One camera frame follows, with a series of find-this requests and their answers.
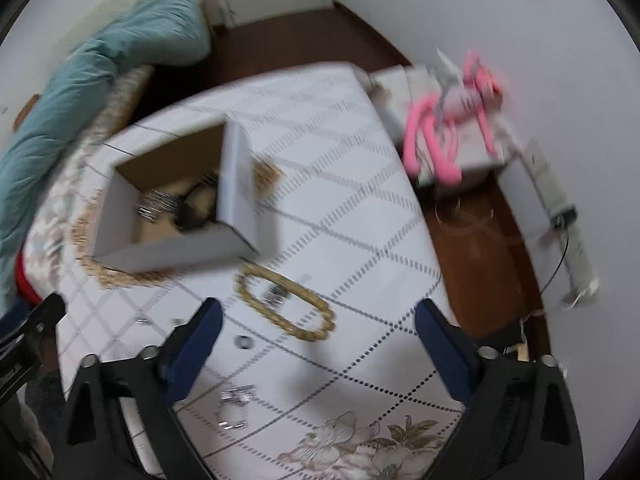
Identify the thin silver chain necklace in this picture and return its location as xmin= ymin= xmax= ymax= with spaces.
xmin=214 ymin=383 xmax=260 ymax=430

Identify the silver chain bracelet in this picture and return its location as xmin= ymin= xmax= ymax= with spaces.
xmin=134 ymin=190 xmax=179 ymax=221

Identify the wooden bead bracelet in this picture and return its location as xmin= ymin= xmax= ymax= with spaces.
xmin=234 ymin=264 xmax=336 ymax=344

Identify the white cardboard box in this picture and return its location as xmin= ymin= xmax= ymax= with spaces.
xmin=88 ymin=119 xmax=258 ymax=273

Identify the black wristband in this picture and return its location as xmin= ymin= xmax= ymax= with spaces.
xmin=172 ymin=181 xmax=218 ymax=232

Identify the red blanket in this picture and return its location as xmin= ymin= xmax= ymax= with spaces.
xmin=14 ymin=250 xmax=42 ymax=307

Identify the checkered bed mattress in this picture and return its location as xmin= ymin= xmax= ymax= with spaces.
xmin=28 ymin=65 xmax=154 ymax=240

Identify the white power strip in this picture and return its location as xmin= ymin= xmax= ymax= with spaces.
xmin=521 ymin=139 xmax=600 ymax=308

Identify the white charger plug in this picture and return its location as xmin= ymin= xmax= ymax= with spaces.
xmin=563 ymin=278 xmax=600 ymax=309

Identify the black plug adapter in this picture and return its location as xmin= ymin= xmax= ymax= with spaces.
xmin=550 ymin=207 xmax=578 ymax=231

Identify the white patterned tablecloth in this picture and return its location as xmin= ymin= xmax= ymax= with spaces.
xmin=25 ymin=65 xmax=463 ymax=479

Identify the brown plush toy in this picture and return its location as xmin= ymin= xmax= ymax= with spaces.
xmin=12 ymin=93 xmax=40 ymax=132

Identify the white side box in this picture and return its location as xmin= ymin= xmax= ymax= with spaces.
xmin=370 ymin=53 xmax=512 ymax=188

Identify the pink panther plush toy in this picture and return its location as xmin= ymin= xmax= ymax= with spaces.
xmin=402 ymin=52 xmax=503 ymax=185

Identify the teal blue duvet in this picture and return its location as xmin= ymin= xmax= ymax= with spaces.
xmin=1 ymin=0 xmax=210 ymax=314

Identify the thin white cable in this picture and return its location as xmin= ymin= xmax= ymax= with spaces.
xmin=432 ymin=194 xmax=532 ymax=246

